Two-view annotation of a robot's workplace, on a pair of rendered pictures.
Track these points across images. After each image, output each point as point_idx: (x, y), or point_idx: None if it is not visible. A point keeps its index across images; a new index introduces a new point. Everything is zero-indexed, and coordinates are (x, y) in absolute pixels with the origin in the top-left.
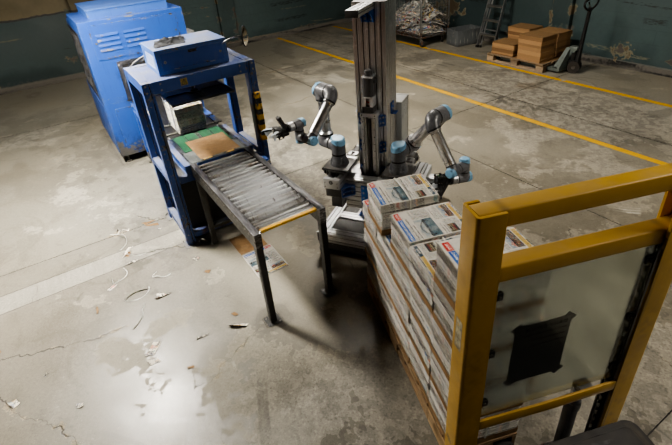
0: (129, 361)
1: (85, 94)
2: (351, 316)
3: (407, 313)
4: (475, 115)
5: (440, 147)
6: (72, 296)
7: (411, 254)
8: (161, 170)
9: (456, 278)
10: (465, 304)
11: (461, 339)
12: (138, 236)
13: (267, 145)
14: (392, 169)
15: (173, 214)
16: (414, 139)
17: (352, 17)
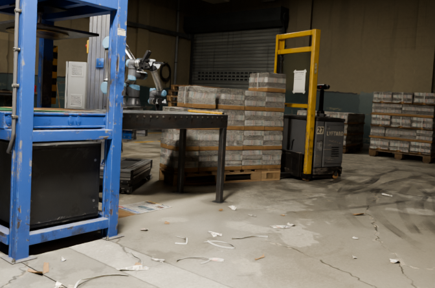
0: (300, 232)
1: None
2: (202, 188)
3: (243, 134)
4: None
5: (159, 78)
6: (248, 280)
7: (248, 94)
8: (84, 131)
9: (280, 77)
10: (318, 55)
11: (316, 68)
12: (84, 271)
13: None
14: (138, 102)
15: (55, 228)
16: (132, 83)
17: None
